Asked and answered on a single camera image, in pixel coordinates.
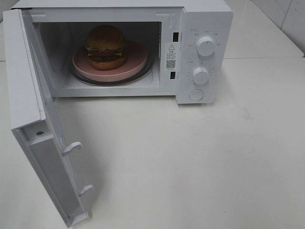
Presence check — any white warning label sticker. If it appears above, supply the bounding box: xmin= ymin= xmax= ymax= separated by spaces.
xmin=165 ymin=42 xmax=178 ymax=70

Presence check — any pink round plate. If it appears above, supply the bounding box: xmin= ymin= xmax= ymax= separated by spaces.
xmin=72 ymin=41 xmax=148 ymax=83

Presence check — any round white door button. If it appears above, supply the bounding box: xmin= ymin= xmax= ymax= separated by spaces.
xmin=189 ymin=89 xmax=204 ymax=101

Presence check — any lower white timer knob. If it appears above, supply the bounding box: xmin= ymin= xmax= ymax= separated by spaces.
xmin=192 ymin=67 xmax=210 ymax=85

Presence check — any burger with lettuce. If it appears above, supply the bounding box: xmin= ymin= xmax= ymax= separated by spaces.
xmin=85 ymin=25 xmax=127 ymax=70

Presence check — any glass microwave turntable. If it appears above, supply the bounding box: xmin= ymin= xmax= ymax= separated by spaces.
xmin=69 ymin=57 xmax=154 ymax=86

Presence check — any white microwave oven body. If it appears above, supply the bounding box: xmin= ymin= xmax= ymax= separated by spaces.
xmin=10 ymin=0 xmax=233 ymax=104

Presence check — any upper white power knob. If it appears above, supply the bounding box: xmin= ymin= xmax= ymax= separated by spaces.
xmin=195 ymin=34 xmax=216 ymax=57

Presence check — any white microwave door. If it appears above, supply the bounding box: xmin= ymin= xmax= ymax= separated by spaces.
xmin=3 ymin=9 xmax=92 ymax=227

